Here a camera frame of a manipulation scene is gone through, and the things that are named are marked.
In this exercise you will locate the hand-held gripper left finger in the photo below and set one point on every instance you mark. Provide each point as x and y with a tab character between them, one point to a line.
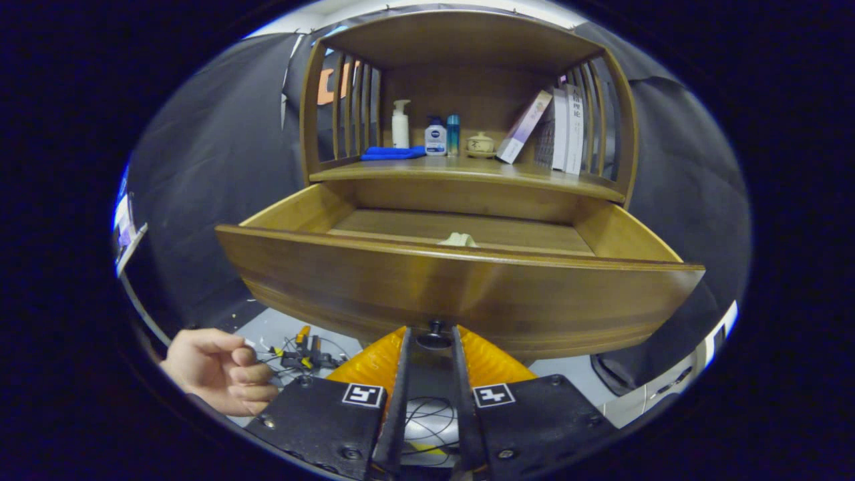
399	401

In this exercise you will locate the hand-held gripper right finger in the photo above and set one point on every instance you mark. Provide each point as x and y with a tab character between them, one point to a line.
464	401

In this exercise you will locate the black drawer knob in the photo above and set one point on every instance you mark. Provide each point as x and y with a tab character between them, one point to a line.
435	327

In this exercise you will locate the wooden drawer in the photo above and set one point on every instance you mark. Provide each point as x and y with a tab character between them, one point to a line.
434	294

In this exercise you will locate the wooden countertop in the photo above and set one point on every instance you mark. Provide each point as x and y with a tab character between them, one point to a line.
467	170

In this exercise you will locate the wooden cabinet with slatted sides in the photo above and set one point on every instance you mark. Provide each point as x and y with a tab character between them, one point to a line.
467	87

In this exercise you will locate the blue cloth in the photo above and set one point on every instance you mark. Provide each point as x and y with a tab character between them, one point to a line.
391	153

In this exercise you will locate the cream lidded teacup with saucer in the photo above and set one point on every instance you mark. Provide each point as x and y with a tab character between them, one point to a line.
480	145

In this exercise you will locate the white lotion bottle blue cap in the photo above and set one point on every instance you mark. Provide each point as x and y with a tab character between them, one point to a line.
435	140

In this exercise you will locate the teal blue bottle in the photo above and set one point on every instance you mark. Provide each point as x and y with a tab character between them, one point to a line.
453	137

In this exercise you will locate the dark patterned book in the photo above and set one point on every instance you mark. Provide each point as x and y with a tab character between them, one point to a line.
544	143

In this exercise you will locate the white pump bottle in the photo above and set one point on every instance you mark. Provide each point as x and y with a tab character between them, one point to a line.
400	130

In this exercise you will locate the purple white leaning book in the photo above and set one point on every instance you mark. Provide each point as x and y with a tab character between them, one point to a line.
524	127

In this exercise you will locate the white book with black characters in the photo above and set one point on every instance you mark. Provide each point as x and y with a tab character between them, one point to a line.
574	130

